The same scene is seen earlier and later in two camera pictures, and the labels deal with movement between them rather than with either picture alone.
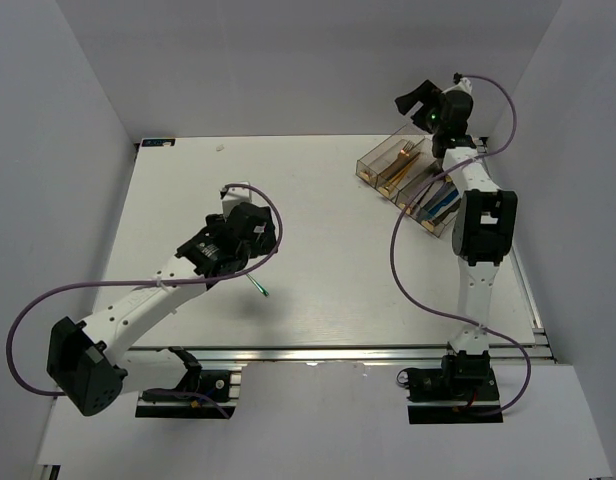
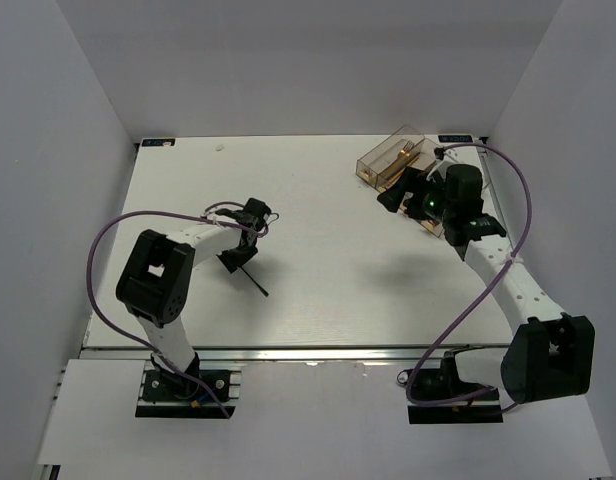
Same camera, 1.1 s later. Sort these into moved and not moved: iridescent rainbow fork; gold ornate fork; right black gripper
Moved: right black gripper
Not moved: iridescent rainbow fork; gold ornate fork
